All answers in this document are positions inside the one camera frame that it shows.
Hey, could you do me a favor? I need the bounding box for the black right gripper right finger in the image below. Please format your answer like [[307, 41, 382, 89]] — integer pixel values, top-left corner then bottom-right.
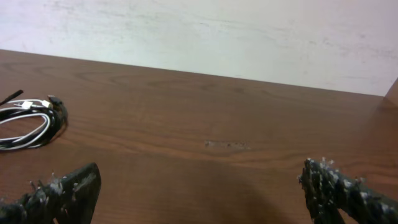
[[298, 158, 397, 224]]

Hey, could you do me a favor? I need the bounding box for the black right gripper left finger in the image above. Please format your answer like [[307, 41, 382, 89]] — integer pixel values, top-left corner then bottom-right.
[[1, 162, 101, 224]]

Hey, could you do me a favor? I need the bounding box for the short black USB cable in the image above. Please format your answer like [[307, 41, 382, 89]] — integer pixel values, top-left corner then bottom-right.
[[0, 95, 68, 149]]

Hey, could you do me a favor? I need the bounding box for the white USB cable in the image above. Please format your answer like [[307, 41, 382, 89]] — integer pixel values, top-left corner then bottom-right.
[[0, 99, 53, 151]]

